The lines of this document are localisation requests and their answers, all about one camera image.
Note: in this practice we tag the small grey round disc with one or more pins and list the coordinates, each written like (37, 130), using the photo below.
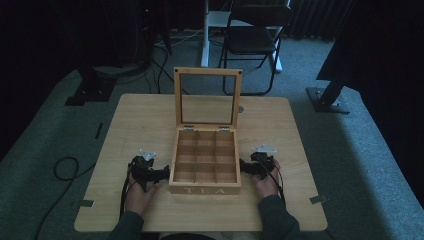
(240, 109)

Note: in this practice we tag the small black strip on floor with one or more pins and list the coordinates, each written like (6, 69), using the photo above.
(99, 130)

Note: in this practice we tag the black stand with base plate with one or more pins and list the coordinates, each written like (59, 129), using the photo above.
(91, 90)

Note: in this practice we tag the wooden tea box with lid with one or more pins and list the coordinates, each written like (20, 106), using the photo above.
(205, 190)

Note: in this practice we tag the person's right hand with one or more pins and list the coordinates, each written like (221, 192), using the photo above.
(266, 188)

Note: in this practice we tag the black folding chair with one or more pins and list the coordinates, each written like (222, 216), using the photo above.
(250, 40)

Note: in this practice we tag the grey tape strip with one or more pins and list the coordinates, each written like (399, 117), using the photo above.
(318, 199)
(86, 203)

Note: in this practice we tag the person's left hand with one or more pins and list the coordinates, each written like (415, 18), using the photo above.
(138, 200)

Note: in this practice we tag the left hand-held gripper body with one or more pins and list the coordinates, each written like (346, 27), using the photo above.
(141, 168)

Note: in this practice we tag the black stand with bolted base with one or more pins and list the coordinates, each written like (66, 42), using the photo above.
(328, 100)

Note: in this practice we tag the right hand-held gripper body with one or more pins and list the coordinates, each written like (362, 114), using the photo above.
(261, 165)

